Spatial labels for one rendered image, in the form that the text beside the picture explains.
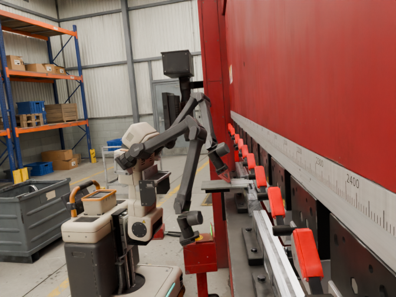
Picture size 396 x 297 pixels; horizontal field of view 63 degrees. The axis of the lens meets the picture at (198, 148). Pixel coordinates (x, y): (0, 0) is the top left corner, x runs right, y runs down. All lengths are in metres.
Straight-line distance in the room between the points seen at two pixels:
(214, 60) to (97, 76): 8.02
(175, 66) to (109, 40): 7.60
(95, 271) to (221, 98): 1.60
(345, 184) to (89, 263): 1.95
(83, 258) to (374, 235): 2.00
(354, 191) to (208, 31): 2.51
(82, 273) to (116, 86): 8.37
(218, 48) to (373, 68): 2.49
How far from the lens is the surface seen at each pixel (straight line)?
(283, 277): 1.03
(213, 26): 2.80
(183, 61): 2.91
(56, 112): 9.58
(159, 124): 9.64
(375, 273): 0.33
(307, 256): 0.42
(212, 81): 2.74
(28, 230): 3.77
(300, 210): 0.56
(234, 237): 1.51
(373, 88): 0.30
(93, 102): 10.65
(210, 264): 1.67
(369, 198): 0.32
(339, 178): 0.38
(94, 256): 2.16
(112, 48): 10.36
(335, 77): 0.38
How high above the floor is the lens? 1.48
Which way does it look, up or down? 8 degrees down
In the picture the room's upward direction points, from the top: 5 degrees counter-clockwise
